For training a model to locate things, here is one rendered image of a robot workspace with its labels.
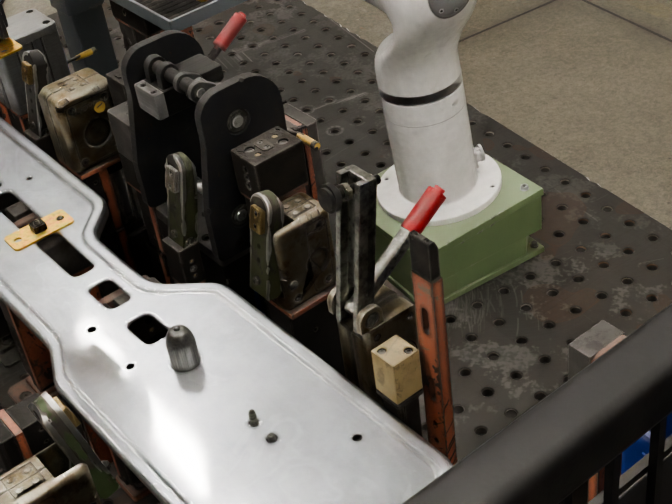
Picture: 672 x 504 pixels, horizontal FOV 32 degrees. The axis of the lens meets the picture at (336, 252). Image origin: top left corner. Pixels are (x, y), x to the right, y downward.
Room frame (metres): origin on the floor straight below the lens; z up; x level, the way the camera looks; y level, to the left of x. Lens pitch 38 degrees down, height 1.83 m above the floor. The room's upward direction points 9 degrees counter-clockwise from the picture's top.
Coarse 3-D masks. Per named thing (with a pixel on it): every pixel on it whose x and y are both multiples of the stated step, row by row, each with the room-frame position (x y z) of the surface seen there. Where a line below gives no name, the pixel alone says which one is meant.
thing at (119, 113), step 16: (112, 112) 1.34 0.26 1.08; (112, 128) 1.34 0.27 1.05; (128, 128) 1.30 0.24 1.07; (128, 144) 1.31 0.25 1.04; (128, 160) 1.32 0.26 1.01; (128, 176) 1.34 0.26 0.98; (144, 208) 1.34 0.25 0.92; (160, 240) 1.32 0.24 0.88; (160, 256) 1.32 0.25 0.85; (160, 272) 1.33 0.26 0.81
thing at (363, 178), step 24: (336, 192) 0.89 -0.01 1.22; (360, 192) 0.89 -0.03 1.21; (336, 216) 0.92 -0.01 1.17; (360, 216) 0.89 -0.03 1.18; (336, 240) 0.91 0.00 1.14; (360, 240) 0.89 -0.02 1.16; (336, 264) 0.91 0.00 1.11; (360, 264) 0.88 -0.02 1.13; (336, 288) 0.91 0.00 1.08; (360, 288) 0.88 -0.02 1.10; (336, 312) 0.91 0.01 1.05
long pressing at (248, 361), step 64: (0, 128) 1.48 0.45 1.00; (0, 192) 1.31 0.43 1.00; (64, 192) 1.29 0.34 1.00; (0, 256) 1.17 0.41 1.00; (64, 320) 1.02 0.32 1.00; (128, 320) 1.01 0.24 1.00; (192, 320) 0.99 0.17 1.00; (256, 320) 0.97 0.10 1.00; (64, 384) 0.92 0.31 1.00; (128, 384) 0.90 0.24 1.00; (192, 384) 0.89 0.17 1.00; (256, 384) 0.87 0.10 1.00; (320, 384) 0.86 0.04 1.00; (128, 448) 0.81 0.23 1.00; (192, 448) 0.80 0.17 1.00; (256, 448) 0.79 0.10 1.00; (320, 448) 0.77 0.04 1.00; (384, 448) 0.76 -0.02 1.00
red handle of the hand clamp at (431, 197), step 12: (432, 192) 0.96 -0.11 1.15; (420, 204) 0.95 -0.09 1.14; (432, 204) 0.95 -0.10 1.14; (408, 216) 0.95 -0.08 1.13; (420, 216) 0.94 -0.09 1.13; (432, 216) 0.95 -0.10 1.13; (408, 228) 0.94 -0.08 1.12; (420, 228) 0.94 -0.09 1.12; (396, 240) 0.93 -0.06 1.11; (408, 240) 0.93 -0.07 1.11; (384, 252) 0.93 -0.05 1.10; (396, 252) 0.92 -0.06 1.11; (384, 264) 0.92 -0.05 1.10; (396, 264) 0.92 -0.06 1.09; (384, 276) 0.91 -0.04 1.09; (348, 300) 0.91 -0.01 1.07; (348, 312) 0.89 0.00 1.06
